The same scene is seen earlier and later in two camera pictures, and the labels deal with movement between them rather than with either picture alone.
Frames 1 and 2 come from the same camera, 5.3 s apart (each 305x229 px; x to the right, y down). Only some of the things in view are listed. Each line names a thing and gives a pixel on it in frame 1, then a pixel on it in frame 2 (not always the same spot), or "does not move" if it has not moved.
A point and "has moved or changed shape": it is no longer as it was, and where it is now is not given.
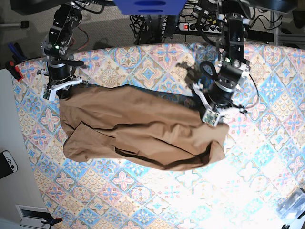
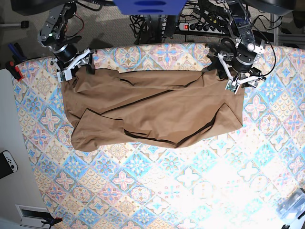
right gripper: [59, 74] -> [69, 58]
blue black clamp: [18, 56] does not move
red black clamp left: [14, 70] does not move
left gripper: [220, 92] -> [241, 67]
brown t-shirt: [144, 128] has moved or changed shape
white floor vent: [32, 216] does not move
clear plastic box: [292, 205] does not move
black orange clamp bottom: [51, 221] does not move
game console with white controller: [7, 164] does not move
